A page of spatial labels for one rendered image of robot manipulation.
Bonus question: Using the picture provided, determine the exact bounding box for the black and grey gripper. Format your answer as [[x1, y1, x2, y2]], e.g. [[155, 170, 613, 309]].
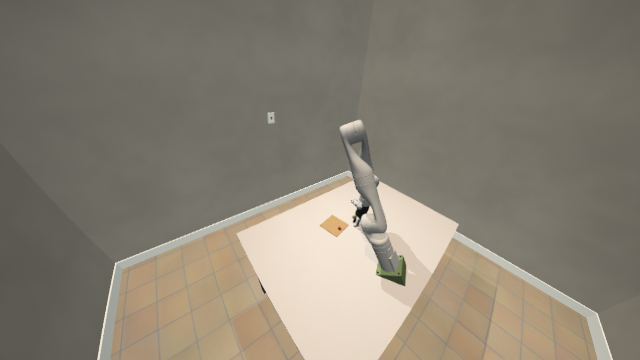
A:
[[351, 197, 370, 227]]

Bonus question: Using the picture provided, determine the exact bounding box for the tan flat mat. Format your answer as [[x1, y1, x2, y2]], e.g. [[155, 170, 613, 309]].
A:
[[320, 215, 349, 237]]

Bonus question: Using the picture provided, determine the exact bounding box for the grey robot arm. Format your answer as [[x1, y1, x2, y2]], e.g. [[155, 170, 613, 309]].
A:
[[340, 120, 400, 272]]

